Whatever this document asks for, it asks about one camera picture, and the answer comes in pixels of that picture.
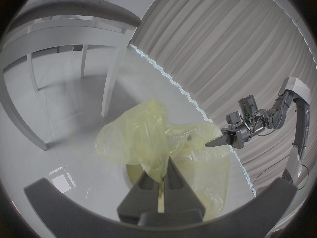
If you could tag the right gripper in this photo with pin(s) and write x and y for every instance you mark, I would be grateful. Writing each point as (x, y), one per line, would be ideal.
(239, 136)

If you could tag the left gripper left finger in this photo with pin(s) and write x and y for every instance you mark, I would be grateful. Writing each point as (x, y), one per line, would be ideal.
(141, 197)

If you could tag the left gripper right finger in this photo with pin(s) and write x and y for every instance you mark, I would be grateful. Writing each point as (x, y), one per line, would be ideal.
(183, 197)

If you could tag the yellow plastic bag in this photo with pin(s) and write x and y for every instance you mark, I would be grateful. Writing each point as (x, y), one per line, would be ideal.
(138, 132)

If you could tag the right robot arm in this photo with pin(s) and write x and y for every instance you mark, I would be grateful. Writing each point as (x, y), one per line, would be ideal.
(297, 85)

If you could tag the white trash bin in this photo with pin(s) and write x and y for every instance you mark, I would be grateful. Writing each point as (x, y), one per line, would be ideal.
(131, 177)

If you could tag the pale grey curtain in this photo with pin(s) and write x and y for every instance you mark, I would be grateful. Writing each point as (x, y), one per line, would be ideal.
(223, 46)

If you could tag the grey padded white chair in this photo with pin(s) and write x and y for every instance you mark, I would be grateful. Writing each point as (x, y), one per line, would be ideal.
(74, 5)

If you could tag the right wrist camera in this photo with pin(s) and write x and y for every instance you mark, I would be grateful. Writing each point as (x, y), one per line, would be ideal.
(232, 118)

